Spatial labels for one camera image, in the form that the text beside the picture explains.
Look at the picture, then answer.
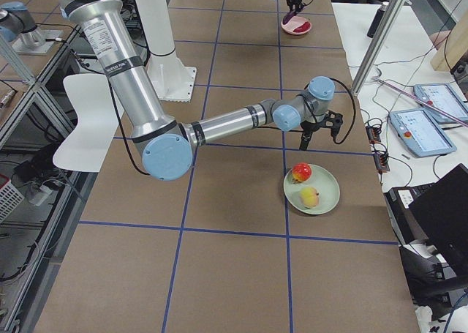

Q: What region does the red orange pomegranate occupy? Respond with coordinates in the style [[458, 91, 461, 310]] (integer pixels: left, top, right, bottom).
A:
[[290, 162, 312, 183]]

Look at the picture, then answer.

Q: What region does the black laptop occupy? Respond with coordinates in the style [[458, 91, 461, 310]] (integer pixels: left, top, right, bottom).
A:
[[409, 163, 467, 275]]

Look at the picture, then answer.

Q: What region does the far teach pendant tablet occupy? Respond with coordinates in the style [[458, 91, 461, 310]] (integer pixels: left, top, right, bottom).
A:
[[414, 83, 467, 123]]

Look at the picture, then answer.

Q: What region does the purple eggplant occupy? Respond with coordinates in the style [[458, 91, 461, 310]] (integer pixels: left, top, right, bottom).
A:
[[282, 10, 298, 24]]

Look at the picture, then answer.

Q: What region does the white plastic basket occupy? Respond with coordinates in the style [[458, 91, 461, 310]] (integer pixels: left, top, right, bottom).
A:
[[0, 174, 24, 222]]

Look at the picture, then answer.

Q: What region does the white chair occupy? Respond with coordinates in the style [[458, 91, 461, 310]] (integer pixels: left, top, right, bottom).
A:
[[53, 74, 124, 172]]

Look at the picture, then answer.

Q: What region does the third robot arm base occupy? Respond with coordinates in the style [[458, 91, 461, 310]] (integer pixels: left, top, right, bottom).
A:
[[1, 1, 63, 56]]

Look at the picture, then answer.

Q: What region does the yellow pink peach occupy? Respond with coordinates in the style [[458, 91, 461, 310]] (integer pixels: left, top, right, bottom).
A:
[[299, 187, 320, 209]]

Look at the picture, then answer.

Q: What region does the near teach pendant tablet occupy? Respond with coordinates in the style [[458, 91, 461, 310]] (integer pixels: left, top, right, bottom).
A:
[[389, 108, 457, 157]]

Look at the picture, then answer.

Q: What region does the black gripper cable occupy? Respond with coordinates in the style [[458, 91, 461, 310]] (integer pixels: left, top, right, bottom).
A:
[[327, 77, 358, 145]]

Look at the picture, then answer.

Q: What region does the pink plate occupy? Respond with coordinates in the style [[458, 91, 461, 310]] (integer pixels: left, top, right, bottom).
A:
[[281, 15, 312, 36]]

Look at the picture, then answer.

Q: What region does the aluminium frame post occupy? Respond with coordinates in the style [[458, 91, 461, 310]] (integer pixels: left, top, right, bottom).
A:
[[351, 0, 406, 95]]

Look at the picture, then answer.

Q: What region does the black water bottle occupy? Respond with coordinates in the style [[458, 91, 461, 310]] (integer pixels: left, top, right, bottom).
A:
[[366, 1, 389, 38]]

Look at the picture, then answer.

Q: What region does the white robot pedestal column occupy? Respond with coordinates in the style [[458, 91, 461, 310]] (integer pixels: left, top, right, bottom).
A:
[[135, 0, 197, 102]]

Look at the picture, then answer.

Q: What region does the red chili pepper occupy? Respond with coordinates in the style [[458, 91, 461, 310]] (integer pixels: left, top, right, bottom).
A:
[[293, 21, 312, 34]]

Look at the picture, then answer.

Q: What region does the pink grabber stick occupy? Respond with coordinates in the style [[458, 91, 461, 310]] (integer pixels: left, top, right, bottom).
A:
[[371, 77, 467, 127]]

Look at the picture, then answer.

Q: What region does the teach pendant tablet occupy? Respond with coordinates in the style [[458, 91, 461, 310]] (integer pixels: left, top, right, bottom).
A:
[[389, 108, 457, 157], [414, 83, 467, 123]]

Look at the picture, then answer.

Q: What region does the green plate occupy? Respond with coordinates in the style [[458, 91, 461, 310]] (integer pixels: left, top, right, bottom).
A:
[[283, 164, 340, 215]]

